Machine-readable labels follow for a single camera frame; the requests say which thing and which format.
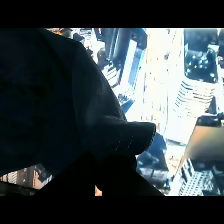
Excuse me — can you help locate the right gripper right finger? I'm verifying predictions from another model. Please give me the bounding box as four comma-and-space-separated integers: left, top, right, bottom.
98, 153, 165, 197

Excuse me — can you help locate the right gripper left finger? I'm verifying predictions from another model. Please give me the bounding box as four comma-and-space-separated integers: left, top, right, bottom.
34, 151, 100, 197

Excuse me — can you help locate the black garment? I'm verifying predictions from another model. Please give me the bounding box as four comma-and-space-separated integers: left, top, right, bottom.
0, 27, 157, 178

